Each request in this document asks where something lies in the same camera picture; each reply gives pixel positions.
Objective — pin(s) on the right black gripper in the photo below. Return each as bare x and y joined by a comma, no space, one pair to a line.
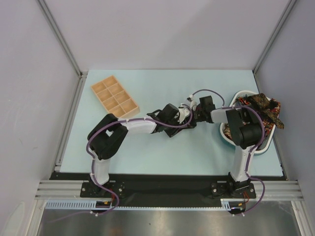
194,115

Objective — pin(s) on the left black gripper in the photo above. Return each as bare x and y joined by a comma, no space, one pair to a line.
171,132

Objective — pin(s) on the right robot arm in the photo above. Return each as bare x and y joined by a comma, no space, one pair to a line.
247,133

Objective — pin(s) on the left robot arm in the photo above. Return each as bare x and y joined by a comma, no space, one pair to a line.
106,138

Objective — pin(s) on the dark paisley tie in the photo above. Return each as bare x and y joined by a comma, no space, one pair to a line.
260,103

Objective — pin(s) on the wooden compartment tray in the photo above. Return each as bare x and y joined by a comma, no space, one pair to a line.
114,98

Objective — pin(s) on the red floral patterned tie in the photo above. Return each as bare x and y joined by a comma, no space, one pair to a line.
268,126

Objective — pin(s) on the white laundry basket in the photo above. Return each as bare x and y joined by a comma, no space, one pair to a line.
268,136

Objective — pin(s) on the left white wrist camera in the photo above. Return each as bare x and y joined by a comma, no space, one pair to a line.
184,112

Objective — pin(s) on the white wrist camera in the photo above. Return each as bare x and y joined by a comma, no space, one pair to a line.
191,102
184,112

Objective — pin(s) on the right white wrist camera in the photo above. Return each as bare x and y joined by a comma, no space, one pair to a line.
191,102

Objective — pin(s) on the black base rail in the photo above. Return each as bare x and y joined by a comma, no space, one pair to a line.
198,190

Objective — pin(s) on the grey cable duct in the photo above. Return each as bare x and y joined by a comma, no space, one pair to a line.
103,205

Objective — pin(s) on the aluminium frame post right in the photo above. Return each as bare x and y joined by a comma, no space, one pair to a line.
275,33

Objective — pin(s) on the aluminium frame post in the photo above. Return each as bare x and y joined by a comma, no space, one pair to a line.
275,33
52,23

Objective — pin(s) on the aluminium frame post left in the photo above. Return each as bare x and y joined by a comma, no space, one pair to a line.
52,23

